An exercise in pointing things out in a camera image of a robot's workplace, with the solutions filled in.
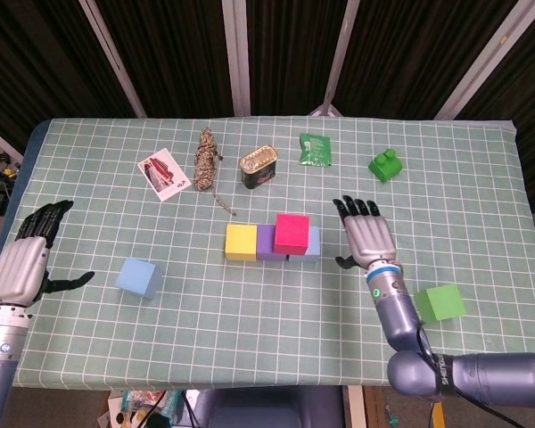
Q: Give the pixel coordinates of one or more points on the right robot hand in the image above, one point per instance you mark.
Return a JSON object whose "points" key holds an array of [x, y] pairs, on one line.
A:
{"points": [[370, 236]]}

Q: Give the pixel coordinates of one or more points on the green checked tablecloth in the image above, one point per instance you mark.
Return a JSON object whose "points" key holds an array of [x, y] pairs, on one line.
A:
{"points": [[205, 339]]}

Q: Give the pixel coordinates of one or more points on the green studded toy brick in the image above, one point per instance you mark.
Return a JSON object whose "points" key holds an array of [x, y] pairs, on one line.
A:
{"points": [[384, 167]]}

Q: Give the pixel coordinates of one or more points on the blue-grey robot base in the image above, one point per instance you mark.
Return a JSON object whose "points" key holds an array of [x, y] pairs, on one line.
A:
{"points": [[267, 410]]}

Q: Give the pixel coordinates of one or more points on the white table leg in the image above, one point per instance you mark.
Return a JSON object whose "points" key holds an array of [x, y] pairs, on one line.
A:
{"points": [[356, 408]]}

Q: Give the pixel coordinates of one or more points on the white frame post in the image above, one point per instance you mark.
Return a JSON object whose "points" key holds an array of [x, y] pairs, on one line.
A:
{"points": [[236, 58], [486, 58], [341, 58], [111, 58]]}

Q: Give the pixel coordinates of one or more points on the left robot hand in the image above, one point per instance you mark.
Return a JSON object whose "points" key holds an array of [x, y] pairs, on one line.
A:
{"points": [[20, 272]]}

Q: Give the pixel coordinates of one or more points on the green foam cube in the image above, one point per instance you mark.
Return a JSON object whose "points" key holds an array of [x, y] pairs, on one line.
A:
{"points": [[441, 305]]}

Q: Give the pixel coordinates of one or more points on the purple foam cube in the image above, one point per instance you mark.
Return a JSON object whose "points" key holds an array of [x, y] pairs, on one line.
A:
{"points": [[265, 243]]}

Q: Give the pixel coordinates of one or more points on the yellow foam cube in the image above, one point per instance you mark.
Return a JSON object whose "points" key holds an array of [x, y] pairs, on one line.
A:
{"points": [[241, 243]]}

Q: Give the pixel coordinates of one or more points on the light blue foam cube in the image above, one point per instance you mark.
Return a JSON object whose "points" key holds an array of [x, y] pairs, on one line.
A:
{"points": [[314, 243], [136, 277]]}

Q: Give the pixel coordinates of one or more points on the colourful floor clutter pile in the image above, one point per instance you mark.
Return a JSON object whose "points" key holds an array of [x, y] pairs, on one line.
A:
{"points": [[134, 401]]}

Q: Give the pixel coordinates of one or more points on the pink foam cube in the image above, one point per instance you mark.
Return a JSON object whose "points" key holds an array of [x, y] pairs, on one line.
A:
{"points": [[292, 232]]}

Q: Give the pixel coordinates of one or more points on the white photo card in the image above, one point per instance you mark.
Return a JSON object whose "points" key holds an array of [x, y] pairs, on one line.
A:
{"points": [[162, 176]]}

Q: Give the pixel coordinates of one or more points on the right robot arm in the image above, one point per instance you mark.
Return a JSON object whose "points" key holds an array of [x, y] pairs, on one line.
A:
{"points": [[472, 374]]}

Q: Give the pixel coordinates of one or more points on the green snack packet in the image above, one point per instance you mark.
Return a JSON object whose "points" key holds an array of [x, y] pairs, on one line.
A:
{"points": [[315, 149]]}

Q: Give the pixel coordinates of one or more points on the dark green meat tin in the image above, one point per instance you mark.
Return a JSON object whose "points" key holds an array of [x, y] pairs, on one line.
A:
{"points": [[257, 169]]}

